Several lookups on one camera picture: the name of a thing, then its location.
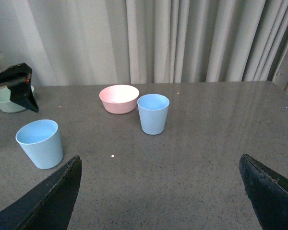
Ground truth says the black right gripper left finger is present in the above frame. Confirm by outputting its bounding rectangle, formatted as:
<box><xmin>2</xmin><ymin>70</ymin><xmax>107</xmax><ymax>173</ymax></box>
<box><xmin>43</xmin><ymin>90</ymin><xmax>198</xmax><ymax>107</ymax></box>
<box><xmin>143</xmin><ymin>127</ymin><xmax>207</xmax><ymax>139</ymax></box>
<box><xmin>0</xmin><ymin>156</ymin><xmax>82</xmax><ymax>230</ymax></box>

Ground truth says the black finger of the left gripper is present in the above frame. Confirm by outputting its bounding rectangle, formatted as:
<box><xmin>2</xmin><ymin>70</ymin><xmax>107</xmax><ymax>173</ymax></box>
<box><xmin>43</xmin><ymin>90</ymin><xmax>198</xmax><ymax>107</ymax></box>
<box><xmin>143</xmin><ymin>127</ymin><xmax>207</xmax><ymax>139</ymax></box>
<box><xmin>9</xmin><ymin>82</ymin><xmax>39</xmax><ymax>113</ymax></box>

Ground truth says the pink bowl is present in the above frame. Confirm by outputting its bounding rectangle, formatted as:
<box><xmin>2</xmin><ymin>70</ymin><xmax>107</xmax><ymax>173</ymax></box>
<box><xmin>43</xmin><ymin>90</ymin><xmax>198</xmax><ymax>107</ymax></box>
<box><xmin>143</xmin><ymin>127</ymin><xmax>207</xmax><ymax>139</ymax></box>
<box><xmin>99</xmin><ymin>84</ymin><xmax>140</xmax><ymax>115</ymax></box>

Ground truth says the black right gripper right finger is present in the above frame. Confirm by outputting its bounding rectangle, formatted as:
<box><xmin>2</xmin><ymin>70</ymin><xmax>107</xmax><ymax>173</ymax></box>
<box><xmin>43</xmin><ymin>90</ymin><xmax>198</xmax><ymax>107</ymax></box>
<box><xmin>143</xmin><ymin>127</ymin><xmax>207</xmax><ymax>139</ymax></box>
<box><xmin>239</xmin><ymin>154</ymin><xmax>288</xmax><ymax>230</ymax></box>

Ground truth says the green bowl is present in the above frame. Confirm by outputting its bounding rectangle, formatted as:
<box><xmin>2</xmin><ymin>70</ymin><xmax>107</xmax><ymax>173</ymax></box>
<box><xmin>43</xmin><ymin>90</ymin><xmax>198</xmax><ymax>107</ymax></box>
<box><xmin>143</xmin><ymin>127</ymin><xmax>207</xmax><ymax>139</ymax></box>
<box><xmin>0</xmin><ymin>86</ymin><xmax>26</xmax><ymax>113</ymax></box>

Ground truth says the grey curtain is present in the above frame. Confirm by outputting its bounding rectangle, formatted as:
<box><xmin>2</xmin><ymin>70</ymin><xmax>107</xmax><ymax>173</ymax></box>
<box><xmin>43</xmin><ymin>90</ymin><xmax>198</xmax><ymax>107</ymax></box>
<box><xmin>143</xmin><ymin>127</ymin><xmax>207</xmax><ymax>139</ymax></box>
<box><xmin>0</xmin><ymin>0</ymin><xmax>288</xmax><ymax>87</ymax></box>

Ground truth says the other arm gripper body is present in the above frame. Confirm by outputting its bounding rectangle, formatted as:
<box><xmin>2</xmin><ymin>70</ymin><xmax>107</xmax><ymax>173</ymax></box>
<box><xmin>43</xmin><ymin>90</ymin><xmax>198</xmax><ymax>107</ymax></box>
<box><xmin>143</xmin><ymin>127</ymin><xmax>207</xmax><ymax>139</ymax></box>
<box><xmin>0</xmin><ymin>63</ymin><xmax>32</xmax><ymax>86</ymax></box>

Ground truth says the light blue cup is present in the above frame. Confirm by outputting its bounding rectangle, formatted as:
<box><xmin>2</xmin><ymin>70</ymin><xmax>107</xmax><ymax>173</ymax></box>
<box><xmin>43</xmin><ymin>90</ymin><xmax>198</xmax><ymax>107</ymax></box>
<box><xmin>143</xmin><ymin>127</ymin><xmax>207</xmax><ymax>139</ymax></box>
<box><xmin>15</xmin><ymin>119</ymin><xmax>63</xmax><ymax>170</ymax></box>
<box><xmin>137</xmin><ymin>94</ymin><xmax>170</xmax><ymax>135</ymax></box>

